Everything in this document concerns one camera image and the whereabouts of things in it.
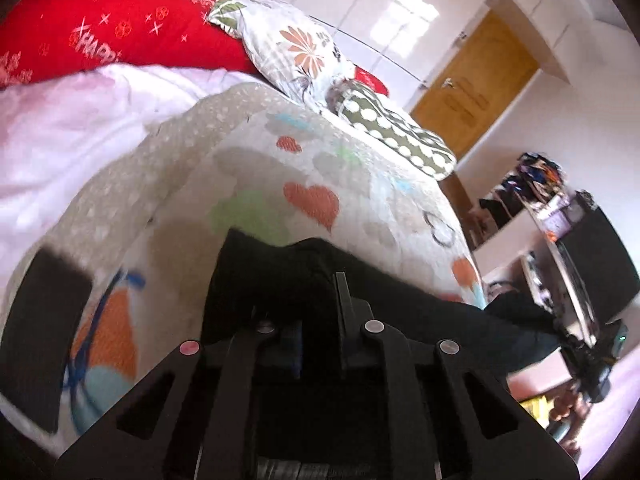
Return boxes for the patchwork heart quilt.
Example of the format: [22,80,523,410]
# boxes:
[1,84,486,456]

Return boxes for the white bed sheet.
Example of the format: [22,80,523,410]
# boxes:
[1,64,253,281]

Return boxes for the black pants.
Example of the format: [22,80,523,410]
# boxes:
[199,226,564,480]

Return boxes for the black tv monitor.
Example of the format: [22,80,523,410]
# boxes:
[556,205,639,325]

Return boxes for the black phone on bed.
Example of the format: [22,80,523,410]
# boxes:
[1,248,92,434]

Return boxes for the white shelf desk unit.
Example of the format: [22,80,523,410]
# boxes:
[470,204,626,441]

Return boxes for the green sheep bolster pillow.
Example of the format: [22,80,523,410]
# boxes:
[326,80,457,181]

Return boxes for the clothes shoe rack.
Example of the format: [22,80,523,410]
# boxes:
[466,152,570,248]

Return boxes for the yellow cardboard box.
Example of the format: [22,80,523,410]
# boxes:
[520,394,549,419]

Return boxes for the floral white pillow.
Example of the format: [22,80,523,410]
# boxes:
[207,0,355,110]

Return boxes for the wooden door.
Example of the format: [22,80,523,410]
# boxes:
[411,11,539,158]

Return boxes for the red long pillow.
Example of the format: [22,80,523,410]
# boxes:
[0,0,391,98]

